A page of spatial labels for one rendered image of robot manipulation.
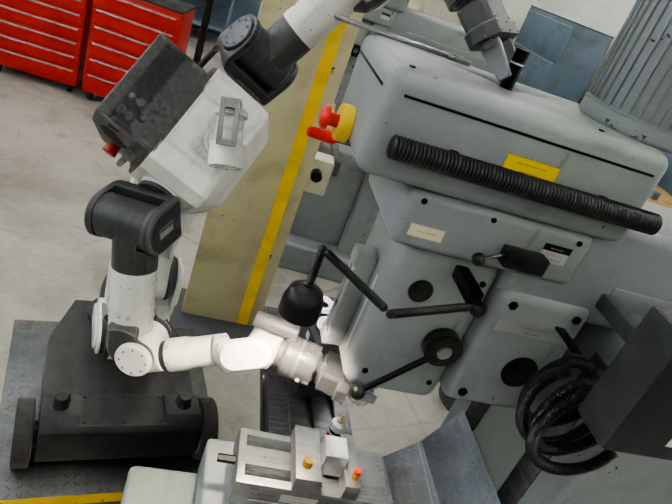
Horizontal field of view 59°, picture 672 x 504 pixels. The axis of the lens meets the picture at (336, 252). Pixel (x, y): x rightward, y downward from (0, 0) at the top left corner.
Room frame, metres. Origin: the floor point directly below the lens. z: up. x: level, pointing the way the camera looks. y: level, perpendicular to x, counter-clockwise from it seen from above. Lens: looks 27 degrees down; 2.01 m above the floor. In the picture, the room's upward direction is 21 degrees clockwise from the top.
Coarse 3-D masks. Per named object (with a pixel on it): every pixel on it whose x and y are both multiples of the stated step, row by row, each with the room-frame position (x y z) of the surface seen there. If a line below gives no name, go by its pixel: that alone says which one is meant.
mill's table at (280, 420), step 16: (272, 368) 1.32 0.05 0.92; (272, 384) 1.25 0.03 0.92; (288, 384) 1.28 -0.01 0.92; (272, 400) 1.20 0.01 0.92; (288, 400) 1.23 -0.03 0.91; (304, 400) 1.24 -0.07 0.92; (320, 400) 1.26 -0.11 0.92; (272, 416) 1.14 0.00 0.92; (288, 416) 1.18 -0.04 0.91; (304, 416) 1.18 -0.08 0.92; (320, 416) 1.21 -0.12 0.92; (336, 416) 1.23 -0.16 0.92; (272, 432) 1.09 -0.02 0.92; (288, 432) 1.12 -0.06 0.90; (320, 432) 1.15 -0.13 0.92
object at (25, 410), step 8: (24, 400) 1.18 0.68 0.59; (32, 400) 1.19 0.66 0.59; (16, 408) 1.14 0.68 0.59; (24, 408) 1.15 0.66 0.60; (32, 408) 1.16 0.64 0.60; (16, 416) 1.12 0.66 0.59; (24, 416) 1.13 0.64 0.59; (32, 416) 1.14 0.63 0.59; (16, 424) 1.10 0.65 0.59; (24, 424) 1.11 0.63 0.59; (32, 424) 1.12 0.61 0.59; (16, 432) 1.09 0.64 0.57; (24, 432) 1.10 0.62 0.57; (32, 432) 1.11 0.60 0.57; (16, 440) 1.08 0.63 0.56; (24, 440) 1.08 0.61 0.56; (16, 448) 1.07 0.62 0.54; (24, 448) 1.08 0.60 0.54; (16, 456) 1.06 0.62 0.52; (24, 456) 1.07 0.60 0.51; (16, 464) 1.06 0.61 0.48; (24, 464) 1.07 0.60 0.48
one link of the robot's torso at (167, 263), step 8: (184, 216) 1.36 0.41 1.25; (192, 216) 1.37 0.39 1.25; (184, 224) 1.36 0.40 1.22; (184, 232) 1.36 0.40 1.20; (176, 240) 1.35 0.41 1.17; (168, 248) 1.39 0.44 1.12; (160, 256) 1.35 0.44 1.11; (168, 256) 1.36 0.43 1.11; (160, 264) 1.34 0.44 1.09; (168, 264) 1.35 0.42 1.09; (176, 264) 1.41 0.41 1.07; (160, 272) 1.34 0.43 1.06; (168, 272) 1.36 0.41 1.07; (176, 272) 1.39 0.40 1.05; (160, 280) 1.34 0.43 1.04; (168, 280) 1.36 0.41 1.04; (160, 288) 1.34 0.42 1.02; (168, 288) 1.35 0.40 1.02; (160, 296) 1.35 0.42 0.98; (168, 296) 1.37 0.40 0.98
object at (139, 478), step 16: (128, 480) 0.97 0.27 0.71; (144, 480) 0.98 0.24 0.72; (160, 480) 1.00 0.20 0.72; (176, 480) 1.02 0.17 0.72; (192, 480) 1.03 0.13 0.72; (128, 496) 0.93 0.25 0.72; (144, 496) 0.94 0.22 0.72; (160, 496) 0.96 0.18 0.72; (176, 496) 0.97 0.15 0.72; (192, 496) 0.99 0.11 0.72
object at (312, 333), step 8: (328, 304) 1.42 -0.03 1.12; (328, 312) 1.38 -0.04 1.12; (320, 320) 1.33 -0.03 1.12; (304, 328) 1.33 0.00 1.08; (312, 328) 1.30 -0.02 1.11; (320, 328) 1.30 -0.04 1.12; (304, 336) 1.31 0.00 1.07; (312, 336) 1.27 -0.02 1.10; (320, 336) 1.28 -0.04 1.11; (320, 344) 1.25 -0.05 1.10; (328, 344) 1.26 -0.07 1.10; (336, 352) 1.28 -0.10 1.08; (296, 384) 1.26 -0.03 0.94; (312, 384) 1.26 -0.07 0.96; (296, 392) 1.25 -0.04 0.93; (304, 392) 1.26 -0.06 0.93; (312, 392) 1.27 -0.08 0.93; (320, 392) 1.28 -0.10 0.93
